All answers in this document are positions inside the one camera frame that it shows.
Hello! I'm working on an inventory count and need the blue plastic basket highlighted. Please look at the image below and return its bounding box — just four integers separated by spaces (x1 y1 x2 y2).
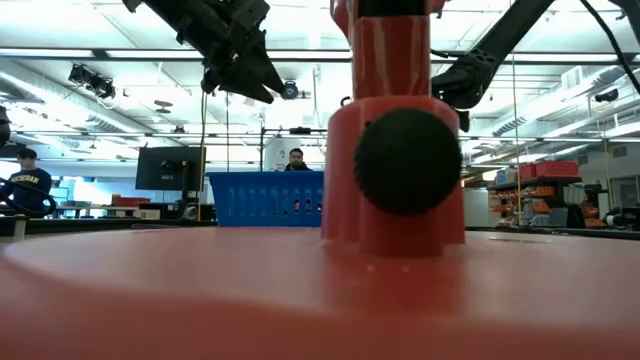
205 170 325 229

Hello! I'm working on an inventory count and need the black aluminium table frame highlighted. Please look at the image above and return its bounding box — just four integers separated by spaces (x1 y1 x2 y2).
0 215 640 240

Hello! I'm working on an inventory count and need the red round bowl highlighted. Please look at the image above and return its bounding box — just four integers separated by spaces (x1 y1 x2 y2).
0 0 640 360

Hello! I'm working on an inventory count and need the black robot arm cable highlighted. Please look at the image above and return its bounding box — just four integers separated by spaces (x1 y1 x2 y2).
579 0 640 96

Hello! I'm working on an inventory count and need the person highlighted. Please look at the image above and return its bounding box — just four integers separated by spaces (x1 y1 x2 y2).
0 147 54 217
283 147 314 173

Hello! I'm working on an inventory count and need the black knurled knob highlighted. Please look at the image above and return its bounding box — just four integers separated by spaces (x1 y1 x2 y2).
353 107 464 217

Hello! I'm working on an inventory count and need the black monitor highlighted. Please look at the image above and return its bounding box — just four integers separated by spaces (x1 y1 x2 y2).
135 145 207 193

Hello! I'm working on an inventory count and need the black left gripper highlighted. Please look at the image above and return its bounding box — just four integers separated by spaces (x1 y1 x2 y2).
164 0 289 105

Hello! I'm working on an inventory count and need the low red crate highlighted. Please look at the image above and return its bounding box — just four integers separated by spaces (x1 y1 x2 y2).
112 194 152 208

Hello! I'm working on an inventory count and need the ceiling camera rig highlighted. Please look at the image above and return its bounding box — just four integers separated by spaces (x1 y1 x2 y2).
68 63 117 100

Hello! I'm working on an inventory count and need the red storage bin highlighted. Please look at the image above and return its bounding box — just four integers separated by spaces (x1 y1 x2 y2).
517 160 580 180

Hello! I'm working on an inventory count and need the storage shelf with bins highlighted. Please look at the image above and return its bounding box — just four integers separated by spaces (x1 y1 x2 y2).
487 159 584 230

